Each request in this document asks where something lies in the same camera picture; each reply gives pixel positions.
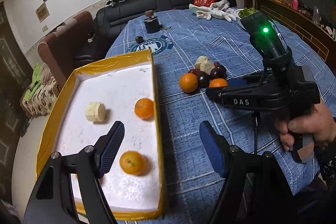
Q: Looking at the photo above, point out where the peeled banana piece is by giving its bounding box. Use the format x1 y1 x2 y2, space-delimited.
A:
85 102 106 122

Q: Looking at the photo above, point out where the orange tangerine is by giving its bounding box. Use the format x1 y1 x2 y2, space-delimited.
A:
209 79 228 88
179 73 198 93

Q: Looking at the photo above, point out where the red jujube date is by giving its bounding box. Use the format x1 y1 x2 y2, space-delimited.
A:
188 69 201 76

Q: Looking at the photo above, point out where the person's right hand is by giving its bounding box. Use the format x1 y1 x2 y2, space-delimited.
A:
274 100 335 151

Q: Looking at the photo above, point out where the yellow white tray box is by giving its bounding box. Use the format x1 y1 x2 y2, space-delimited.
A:
36 50 165 221

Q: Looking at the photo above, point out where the patterned blanket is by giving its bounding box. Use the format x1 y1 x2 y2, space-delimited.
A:
20 62 60 119

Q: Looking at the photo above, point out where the green lettuce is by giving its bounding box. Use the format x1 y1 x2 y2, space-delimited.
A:
238 7 258 19

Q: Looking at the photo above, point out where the white bowl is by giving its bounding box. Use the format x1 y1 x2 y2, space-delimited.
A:
235 7 258 31

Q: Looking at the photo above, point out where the white gloves pile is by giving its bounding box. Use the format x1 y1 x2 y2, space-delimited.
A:
189 0 238 22

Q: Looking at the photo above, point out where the blue plaid tablecloth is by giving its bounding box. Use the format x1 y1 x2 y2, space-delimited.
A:
107 10 335 223

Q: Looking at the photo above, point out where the green cloth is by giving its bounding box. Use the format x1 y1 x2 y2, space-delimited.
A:
21 62 42 101

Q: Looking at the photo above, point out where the brown armchair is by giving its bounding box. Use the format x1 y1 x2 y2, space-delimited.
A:
38 11 93 87

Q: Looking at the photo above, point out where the wooden cabinet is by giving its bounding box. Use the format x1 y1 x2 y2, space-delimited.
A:
0 2 33 203

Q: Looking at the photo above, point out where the small dark plum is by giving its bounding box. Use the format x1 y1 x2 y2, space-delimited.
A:
135 36 144 44

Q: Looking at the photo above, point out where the black leather sofa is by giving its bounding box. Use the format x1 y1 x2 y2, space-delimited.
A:
73 0 237 68

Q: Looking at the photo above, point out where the black jar with cork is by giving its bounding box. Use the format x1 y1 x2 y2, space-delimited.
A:
144 10 162 34

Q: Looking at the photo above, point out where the small yellow wall plaque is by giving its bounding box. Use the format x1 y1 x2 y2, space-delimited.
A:
35 2 50 23

